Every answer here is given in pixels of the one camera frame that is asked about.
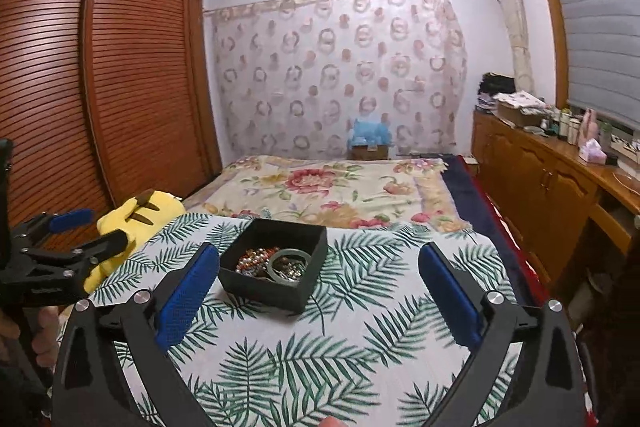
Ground pale green jade bangle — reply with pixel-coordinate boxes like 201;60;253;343
267;248;311;286

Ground black jewelry box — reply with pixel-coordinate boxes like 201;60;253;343
218;219;328;314

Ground left hand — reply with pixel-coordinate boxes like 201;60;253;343
0;306;60;369

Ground yellow Pikachu plush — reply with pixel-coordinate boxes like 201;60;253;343
84;190;186;294

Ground wooden slatted wardrobe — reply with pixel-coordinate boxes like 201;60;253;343
1;0;221;225

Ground wooden dresser cabinet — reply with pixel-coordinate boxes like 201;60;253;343
472;112;639;303

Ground palm leaf print cloth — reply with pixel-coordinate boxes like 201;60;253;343
56;210;532;427

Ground dark blue blanket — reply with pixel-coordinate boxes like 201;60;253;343
440;154;537;306

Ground floral bed sheet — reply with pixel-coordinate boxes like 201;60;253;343
184;155;471;233

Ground pink tissue box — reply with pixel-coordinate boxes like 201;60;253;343
578;139;606;166

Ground circle patterned curtain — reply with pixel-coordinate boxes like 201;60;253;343
212;0;468;159

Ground brown cardboard box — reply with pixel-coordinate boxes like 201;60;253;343
348;145;390;161

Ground blue plush toy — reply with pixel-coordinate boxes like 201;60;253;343
347;118;392;147

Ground stack of folded clothes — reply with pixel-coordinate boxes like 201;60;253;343
475;72;515;113

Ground grey window blind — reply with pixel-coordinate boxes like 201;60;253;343
560;0;640;129

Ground beige side curtain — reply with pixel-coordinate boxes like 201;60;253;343
499;0;535;94

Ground beaded bracelets pile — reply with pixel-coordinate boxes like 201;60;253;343
234;246;307;283

